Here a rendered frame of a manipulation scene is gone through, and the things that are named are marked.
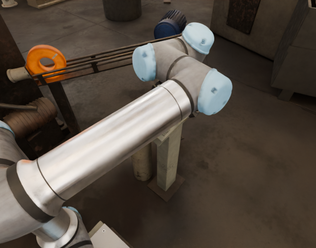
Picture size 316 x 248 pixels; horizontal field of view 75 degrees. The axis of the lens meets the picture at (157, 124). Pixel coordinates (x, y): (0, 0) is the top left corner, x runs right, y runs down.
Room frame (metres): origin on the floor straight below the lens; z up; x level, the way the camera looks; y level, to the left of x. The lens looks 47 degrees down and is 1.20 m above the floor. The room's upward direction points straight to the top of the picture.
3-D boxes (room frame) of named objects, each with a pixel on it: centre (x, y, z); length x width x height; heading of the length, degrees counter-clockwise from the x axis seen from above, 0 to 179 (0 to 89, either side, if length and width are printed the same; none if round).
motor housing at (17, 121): (0.72, 0.63, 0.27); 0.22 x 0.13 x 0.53; 140
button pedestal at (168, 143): (0.61, -0.05, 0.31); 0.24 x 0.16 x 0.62; 140
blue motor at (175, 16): (2.55, -0.18, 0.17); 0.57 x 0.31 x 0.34; 160
